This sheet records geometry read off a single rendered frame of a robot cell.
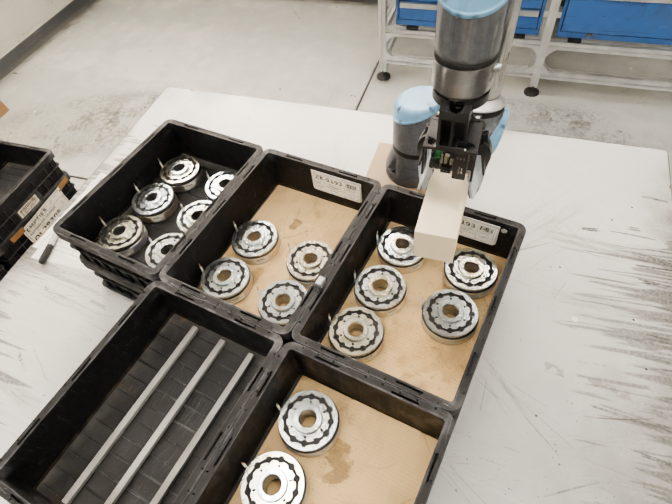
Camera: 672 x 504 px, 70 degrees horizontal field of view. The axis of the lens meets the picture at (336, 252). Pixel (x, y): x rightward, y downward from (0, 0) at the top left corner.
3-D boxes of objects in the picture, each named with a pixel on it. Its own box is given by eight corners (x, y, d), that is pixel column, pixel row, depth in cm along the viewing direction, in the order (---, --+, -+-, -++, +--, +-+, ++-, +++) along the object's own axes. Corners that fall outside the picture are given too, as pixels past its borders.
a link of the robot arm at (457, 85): (439, 33, 59) (507, 39, 57) (437, 66, 63) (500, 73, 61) (427, 68, 55) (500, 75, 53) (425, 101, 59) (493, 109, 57)
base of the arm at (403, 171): (390, 147, 137) (391, 119, 129) (444, 152, 134) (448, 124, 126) (381, 184, 128) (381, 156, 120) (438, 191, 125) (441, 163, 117)
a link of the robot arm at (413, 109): (398, 122, 128) (400, 77, 117) (448, 130, 124) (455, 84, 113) (386, 151, 121) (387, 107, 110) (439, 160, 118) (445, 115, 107)
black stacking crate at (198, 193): (184, 153, 131) (169, 120, 122) (274, 183, 120) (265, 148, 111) (79, 261, 111) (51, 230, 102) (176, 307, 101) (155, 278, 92)
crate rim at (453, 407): (384, 189, 103) (384, 181, 101) (526, 232, 92) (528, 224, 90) (289, 344, 83) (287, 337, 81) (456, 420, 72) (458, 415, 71)
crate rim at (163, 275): (268, 154, 113) (266, 146, 111) (384, 189, 103) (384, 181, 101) (159, 284, 93) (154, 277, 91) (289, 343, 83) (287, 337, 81)
